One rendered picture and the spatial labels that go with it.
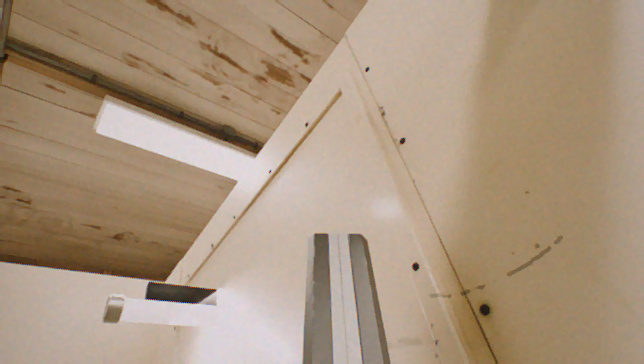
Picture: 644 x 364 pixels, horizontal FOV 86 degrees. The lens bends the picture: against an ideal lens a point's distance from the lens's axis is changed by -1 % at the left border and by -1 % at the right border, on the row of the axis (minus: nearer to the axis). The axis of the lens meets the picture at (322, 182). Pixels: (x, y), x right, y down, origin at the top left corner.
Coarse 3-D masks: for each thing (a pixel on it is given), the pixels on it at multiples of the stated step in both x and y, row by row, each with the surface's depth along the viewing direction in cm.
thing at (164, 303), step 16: (160, 288) 82; (176, 288) 85; (192, 288) 87; (208, 288) 90; (112, 304) 73; (128, 304) 75; (144, 304) 77; (160, 304) 79; (176, 304) 81; (192, 304) 84; (208, 304) 87; (112, 320) 73; (128, 320) 75; (144, 320) 76; (160, 320) 78; (176, 320) 80; (192, 320) 82; (208, 320) 84
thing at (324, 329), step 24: (312, 240) 10; (336, 240) 10; (312, 264) 9; (336, 264) 9; (312, 288) 8; (336, 288) 8; (312, 312) 8; (336, 312) 8; (312, 336) 7; (336, 336) 7; (312, 360) 7; (336, 360) 7
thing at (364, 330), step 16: (352, 240) 10; (352, 256) 9; (368, 256) 10; (352, 272) 9; (368, 272) 9; (352, 288) 9; (368, 288) 9; (352, 304) 8; (368, 304) 8; (352, 320) 8; (368, 320) 8; (352, 336) 7; (368, 336) 7; (384, 336) 8; (352, 352) 7; (368, 352) 7; (384, 352) 7
